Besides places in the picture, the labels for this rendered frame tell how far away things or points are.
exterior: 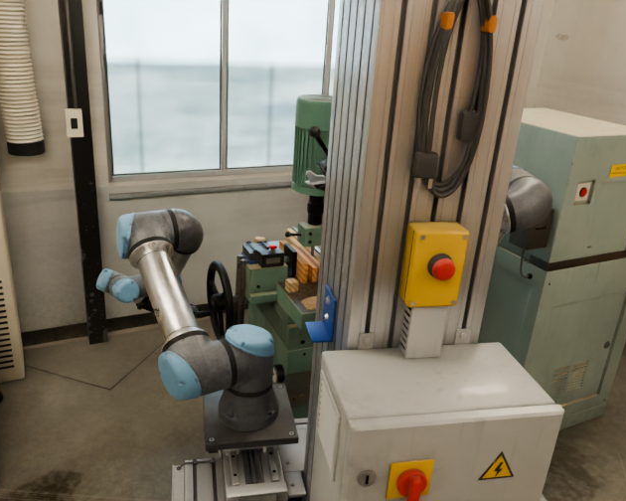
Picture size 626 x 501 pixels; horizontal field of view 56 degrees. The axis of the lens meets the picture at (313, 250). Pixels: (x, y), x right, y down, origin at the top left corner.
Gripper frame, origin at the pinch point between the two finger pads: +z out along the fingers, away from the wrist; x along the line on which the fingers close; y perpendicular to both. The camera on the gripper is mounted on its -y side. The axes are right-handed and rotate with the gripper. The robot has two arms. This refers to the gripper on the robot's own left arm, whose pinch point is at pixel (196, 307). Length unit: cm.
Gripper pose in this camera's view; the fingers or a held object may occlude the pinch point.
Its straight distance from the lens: 217.6
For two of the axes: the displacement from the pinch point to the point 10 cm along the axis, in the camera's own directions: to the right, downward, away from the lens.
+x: 3.9, 3.8, -8.4
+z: 7.6, 3.8, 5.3
